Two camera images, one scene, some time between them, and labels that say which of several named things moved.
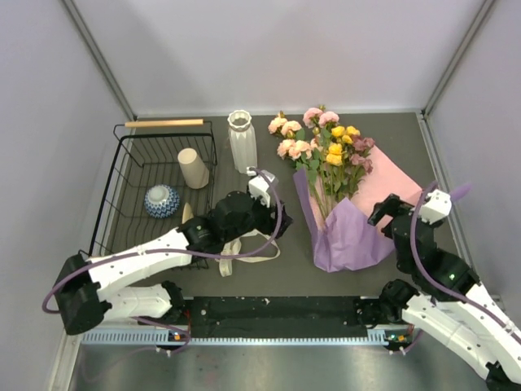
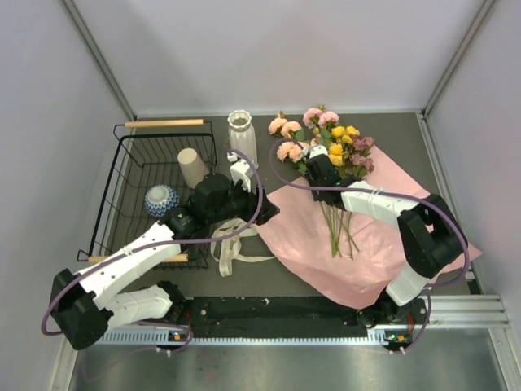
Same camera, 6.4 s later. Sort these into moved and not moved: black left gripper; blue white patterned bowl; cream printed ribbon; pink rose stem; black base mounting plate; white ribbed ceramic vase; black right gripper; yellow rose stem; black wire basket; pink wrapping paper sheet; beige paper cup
Moved: yellow rose stem; pink wrapping paper sheet; black left gripper; cream printed ribbon; black right gripper
Not moved: black base mounting plate; pink rose stem; white ribbed ceramic vase; beige paper cup; black wire basket; blue white patterned bowl
